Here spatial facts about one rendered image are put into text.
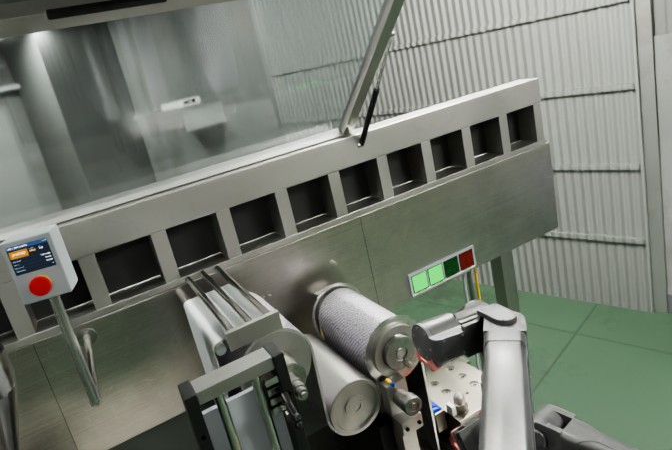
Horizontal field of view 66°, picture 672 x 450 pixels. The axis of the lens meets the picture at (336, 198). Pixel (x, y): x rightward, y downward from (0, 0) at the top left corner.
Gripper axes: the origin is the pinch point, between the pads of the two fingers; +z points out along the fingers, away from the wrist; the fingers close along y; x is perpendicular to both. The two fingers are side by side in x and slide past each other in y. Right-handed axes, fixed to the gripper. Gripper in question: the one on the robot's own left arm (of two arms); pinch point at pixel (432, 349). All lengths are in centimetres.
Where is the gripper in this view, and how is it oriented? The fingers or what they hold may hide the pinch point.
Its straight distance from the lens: 102.0
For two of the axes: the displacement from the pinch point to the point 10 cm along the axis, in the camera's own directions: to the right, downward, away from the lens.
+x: -4.8, -8.0, 3.6
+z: -2.2, 5.0, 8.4
